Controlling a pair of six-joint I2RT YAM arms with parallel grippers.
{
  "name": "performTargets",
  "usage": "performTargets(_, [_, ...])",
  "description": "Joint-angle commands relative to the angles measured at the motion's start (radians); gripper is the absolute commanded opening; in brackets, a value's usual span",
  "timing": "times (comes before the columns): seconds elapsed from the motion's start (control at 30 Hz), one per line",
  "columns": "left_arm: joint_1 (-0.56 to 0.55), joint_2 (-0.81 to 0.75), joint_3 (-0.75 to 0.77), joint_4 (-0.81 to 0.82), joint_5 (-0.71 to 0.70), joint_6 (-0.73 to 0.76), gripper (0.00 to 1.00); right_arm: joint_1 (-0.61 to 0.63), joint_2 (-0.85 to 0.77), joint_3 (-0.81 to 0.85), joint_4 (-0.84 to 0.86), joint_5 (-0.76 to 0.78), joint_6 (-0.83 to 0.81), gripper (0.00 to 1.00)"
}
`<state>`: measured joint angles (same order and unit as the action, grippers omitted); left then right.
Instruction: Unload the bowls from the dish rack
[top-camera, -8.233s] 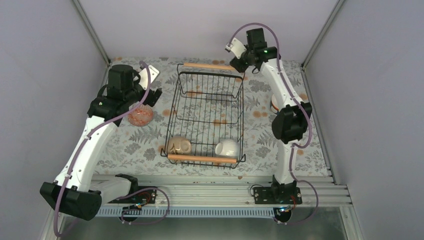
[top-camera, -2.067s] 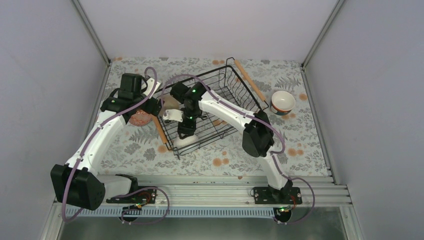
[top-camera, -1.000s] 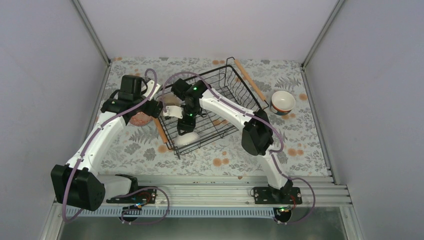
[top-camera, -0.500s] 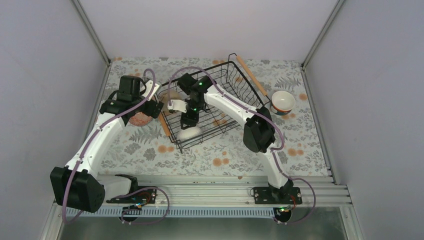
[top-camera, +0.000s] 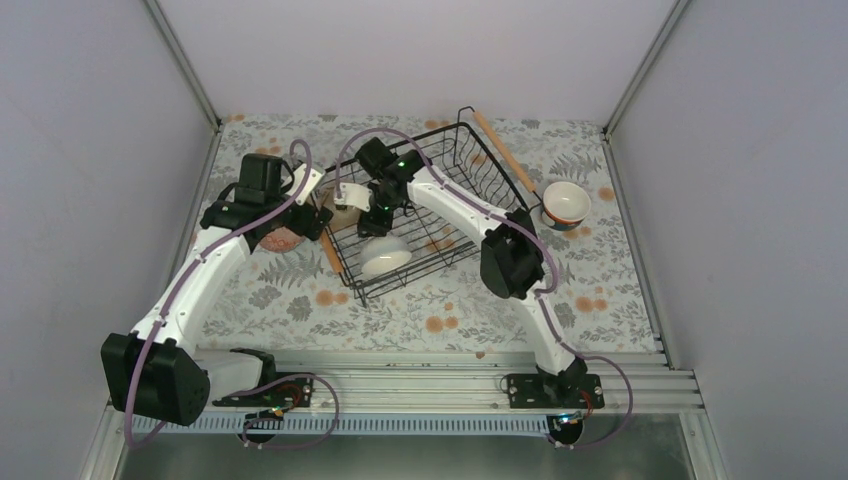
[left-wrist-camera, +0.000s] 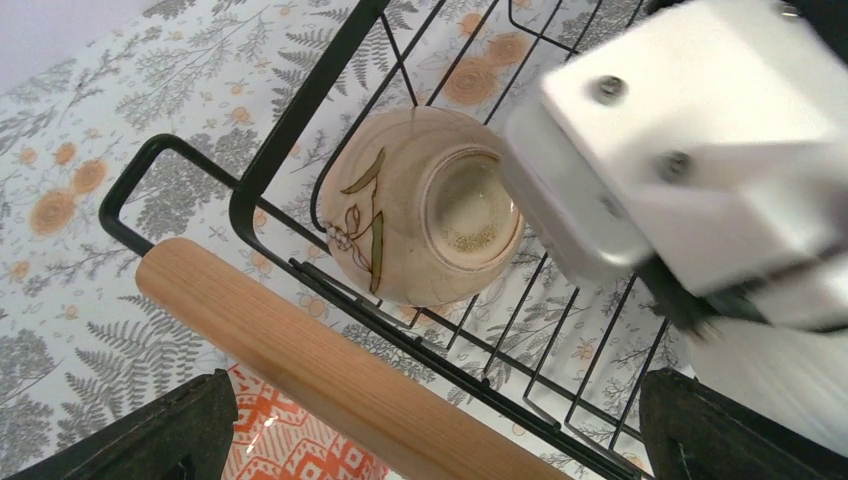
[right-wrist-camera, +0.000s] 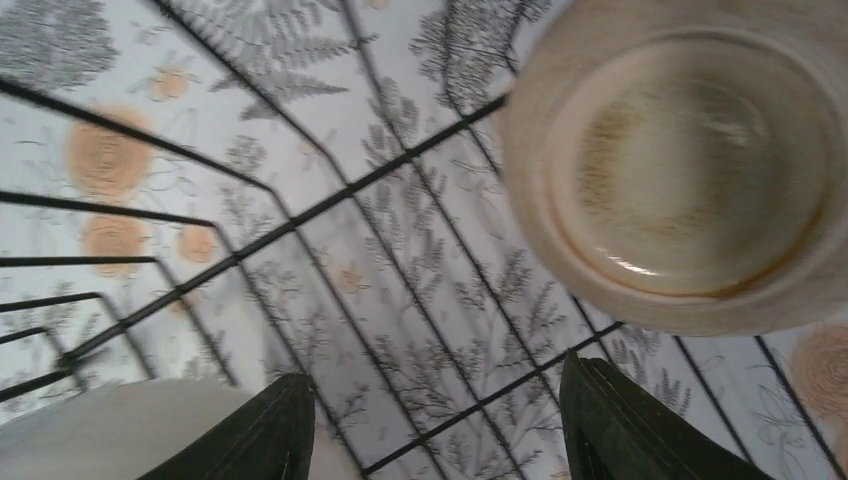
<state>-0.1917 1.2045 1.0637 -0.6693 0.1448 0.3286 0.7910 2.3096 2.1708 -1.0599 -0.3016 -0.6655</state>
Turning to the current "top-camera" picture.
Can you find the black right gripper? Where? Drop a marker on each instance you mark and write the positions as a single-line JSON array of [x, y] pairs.
[[379, 226]]

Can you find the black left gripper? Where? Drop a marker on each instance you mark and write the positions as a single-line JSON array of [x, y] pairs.
[[300, 225]]

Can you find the black wire dish rack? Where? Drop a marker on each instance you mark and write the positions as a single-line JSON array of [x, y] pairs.
[[463, 153]]

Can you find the beige bowl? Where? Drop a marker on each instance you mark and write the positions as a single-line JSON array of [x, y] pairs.
[[343, 217]]

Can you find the teal and white bowl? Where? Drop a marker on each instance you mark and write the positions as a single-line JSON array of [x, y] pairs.
[[559, 224]]

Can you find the orange bowl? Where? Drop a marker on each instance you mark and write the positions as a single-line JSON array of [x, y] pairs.
[[566, 201]]

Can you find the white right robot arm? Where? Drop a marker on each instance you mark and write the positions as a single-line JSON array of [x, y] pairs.
[[511, 255]]

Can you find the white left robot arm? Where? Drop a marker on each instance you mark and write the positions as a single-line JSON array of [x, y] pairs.
[[156, 370]]

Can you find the floral patterned table mat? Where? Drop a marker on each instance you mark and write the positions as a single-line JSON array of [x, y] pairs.
[[296, 301]]

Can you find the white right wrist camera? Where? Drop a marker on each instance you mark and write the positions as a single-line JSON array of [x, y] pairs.
[[353, 195]]

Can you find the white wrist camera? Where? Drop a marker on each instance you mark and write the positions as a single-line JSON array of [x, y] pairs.
[[304, 182], [353, 195]]

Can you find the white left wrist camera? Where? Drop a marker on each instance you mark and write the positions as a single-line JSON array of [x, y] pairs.
[[304, 182]]

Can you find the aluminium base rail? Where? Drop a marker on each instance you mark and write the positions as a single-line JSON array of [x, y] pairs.
[[436, 416]]

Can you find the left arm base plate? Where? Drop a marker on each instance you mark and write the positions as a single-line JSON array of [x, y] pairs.
[[295, 392]]

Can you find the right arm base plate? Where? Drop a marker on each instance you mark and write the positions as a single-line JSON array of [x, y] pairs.
[[536, 391]]

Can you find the aluminium frame post left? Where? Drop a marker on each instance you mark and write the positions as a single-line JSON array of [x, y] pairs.
[[179, 55]]

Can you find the aluminium frame post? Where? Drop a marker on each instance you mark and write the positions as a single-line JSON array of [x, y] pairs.
[[661, 38], [179, 55]]

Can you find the aluminium frame post right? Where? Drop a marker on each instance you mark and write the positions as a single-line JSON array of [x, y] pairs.
[[661, 38]]

